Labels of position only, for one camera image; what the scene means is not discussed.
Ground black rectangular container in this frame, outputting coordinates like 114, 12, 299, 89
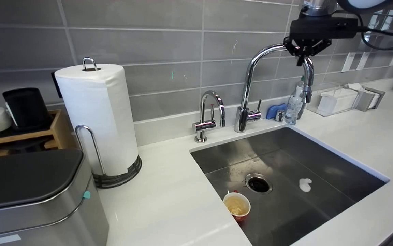
2, 86, 55, 134

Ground red cup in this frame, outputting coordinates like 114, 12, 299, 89
223, 190, 254, 225

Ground clear soap pump dispenser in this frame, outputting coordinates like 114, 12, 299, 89
283, 93, 302, 127

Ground metal napkin holder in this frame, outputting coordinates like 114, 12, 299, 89
348, 83, 388, 113

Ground white wall power outlet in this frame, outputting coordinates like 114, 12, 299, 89
356, 50, 373, 72

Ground white paper towel roll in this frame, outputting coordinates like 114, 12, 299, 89
54, 63, 139, 178

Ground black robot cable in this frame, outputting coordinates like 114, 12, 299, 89
356, 8, 393, 52

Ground wooden countertop organizer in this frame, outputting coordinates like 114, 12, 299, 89
0, 108, 78, 160

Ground black sink drain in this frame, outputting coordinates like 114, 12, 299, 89
245, 172, 273, 195

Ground metal paper towel holder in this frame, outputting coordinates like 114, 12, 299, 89
74, 56, 144, 190

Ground clear bottle with green cap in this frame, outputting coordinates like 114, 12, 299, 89
295, 74, 310, 116

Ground white paper napkins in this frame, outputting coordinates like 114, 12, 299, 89
346, 82, 367, 93

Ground white sponge holder tray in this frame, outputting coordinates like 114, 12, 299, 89
307, 86, 361, 117

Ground small chrome faucet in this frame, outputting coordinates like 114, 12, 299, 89
193, 89, 227, 143

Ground stainless steel sink basin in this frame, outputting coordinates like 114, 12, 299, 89
190, 126, 392, 246

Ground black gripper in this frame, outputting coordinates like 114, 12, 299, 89
283, 12, 361, 68

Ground tall chrome gooseneck faucet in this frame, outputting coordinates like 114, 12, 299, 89
235, 44, 317, 134

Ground stainless steel trash can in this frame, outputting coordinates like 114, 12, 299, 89
0, 149, 111, 246

